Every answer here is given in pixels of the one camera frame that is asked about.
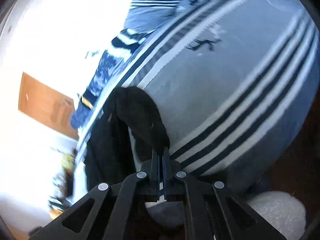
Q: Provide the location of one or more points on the blue white patterned bedsheet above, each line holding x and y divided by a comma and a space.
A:
144, 18

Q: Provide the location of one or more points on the grey striped bed blanket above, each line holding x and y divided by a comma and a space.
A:
233, 81

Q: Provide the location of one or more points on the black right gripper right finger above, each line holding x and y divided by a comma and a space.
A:
210, 211

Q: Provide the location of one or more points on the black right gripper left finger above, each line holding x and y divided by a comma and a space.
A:
105, 212

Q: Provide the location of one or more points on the black small garment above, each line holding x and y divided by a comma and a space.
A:
130, 123

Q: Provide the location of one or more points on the wooden door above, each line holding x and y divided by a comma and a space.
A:
46, 105

